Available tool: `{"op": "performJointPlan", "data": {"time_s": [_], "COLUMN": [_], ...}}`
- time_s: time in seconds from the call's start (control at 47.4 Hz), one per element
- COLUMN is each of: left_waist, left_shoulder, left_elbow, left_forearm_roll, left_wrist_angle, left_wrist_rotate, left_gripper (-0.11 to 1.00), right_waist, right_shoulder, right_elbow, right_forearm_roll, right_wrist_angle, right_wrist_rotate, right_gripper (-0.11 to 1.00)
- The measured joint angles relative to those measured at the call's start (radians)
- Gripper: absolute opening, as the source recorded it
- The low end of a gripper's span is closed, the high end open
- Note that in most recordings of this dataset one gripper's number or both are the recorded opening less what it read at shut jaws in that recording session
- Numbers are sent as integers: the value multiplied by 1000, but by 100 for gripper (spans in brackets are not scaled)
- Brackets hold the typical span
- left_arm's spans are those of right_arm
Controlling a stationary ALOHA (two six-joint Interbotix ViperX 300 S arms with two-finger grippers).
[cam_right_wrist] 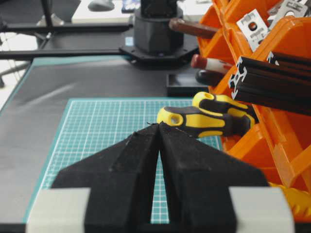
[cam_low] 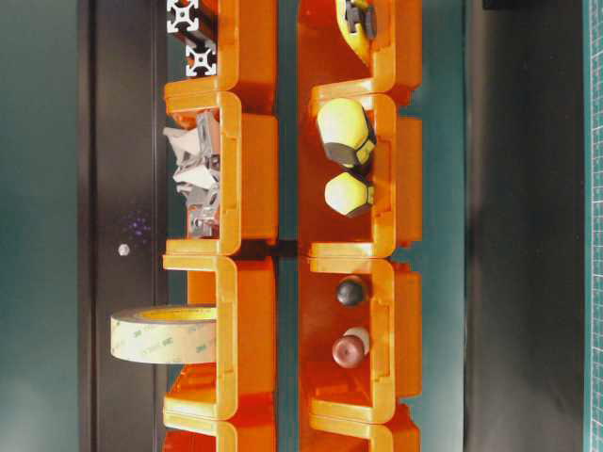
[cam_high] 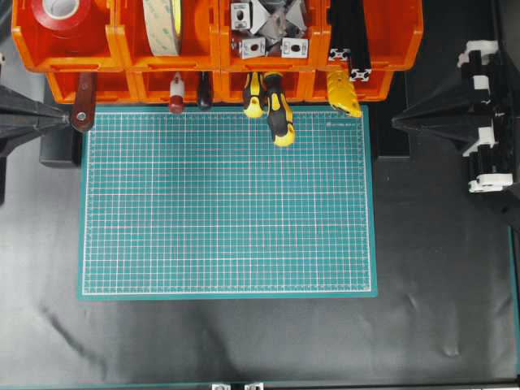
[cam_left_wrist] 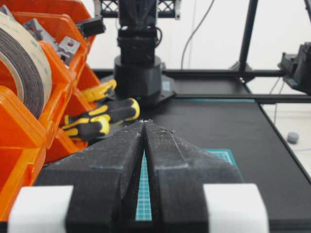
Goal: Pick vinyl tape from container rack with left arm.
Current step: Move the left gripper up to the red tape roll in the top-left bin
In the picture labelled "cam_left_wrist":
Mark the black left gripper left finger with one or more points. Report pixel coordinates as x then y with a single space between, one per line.
105 179

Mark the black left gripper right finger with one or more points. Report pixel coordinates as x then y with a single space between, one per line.
177 171

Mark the orange container rack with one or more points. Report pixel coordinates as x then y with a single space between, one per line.
26 142

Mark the beige double-sided tape roll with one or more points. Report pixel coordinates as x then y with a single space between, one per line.
27 63

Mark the yellow black screwdriver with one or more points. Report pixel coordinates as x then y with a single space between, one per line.
85 129
114 111

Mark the green cutting mat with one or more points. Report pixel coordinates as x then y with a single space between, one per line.
143 210

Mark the yellow utility knife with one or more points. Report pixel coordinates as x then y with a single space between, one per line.
100 92

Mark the black aluminium extrusion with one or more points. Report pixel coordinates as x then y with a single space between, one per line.
91 27

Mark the grey corner bracket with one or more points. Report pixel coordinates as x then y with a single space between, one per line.
39 33
67 49

